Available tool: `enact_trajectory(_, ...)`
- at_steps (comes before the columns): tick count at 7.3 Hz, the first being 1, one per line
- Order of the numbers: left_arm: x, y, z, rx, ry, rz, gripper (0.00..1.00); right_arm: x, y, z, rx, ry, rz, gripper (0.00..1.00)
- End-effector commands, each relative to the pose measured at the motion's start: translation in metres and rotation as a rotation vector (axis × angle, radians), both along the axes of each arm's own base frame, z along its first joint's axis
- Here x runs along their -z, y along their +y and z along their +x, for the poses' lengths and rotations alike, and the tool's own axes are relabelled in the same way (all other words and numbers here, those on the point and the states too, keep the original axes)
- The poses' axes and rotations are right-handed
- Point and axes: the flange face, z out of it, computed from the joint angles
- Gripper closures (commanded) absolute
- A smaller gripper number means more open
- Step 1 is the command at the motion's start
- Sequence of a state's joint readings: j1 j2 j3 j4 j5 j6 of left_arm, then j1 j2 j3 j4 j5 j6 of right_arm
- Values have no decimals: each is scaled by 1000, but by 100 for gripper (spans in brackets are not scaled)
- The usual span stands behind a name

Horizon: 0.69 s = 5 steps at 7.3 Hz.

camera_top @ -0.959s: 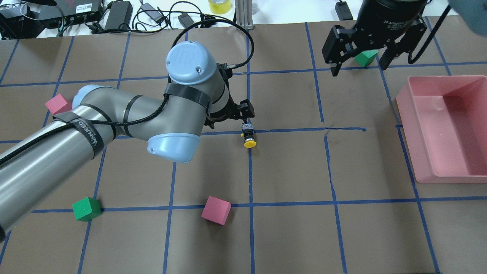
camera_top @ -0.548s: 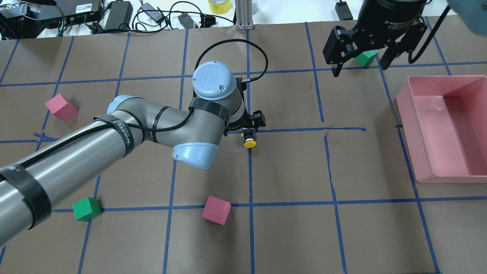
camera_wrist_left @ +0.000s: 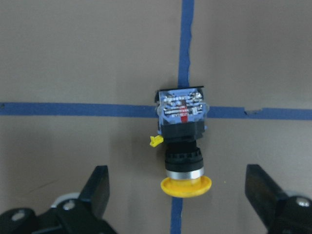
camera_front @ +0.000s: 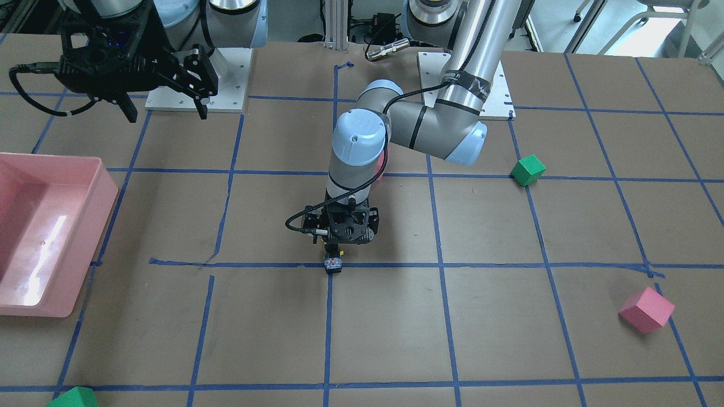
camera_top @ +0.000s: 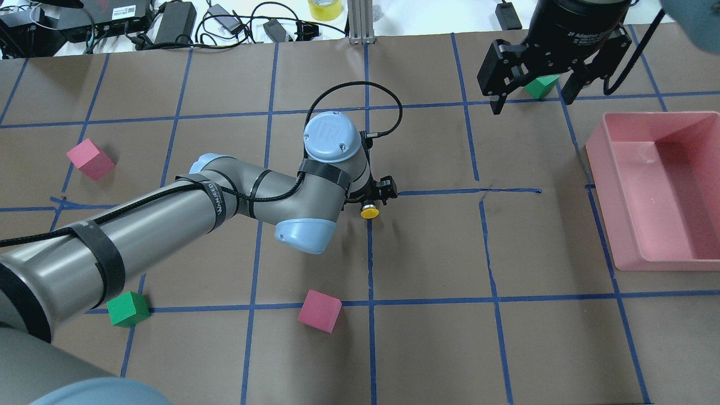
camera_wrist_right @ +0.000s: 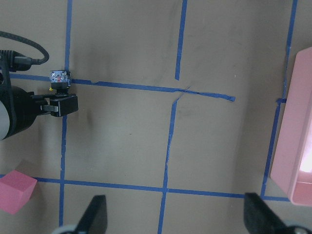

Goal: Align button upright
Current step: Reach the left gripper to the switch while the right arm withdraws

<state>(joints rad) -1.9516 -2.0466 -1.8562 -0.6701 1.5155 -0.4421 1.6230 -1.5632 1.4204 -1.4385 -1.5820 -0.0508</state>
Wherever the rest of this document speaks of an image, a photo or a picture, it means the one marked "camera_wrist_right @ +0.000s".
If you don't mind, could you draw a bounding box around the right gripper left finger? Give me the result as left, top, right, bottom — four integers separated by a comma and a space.
74, 195, 108, 234

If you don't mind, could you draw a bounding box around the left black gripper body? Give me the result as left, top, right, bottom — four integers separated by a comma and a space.
0, 50, 48, 139

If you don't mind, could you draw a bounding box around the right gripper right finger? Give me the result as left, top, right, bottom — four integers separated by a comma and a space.
244, 193, 287, 234

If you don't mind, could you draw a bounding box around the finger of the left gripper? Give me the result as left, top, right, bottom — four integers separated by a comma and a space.
40, 95, 78, 117

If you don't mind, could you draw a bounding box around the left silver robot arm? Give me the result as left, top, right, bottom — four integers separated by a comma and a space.
0, 50, 78, 140

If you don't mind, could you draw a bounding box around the pink plastic bin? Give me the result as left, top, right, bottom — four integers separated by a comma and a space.
271, 48, 312, 207

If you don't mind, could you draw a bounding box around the pink cube centre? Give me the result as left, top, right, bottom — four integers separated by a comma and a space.
0, 170, 37, 215

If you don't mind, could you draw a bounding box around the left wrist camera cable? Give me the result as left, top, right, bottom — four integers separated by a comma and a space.
0, 31, 50, 72

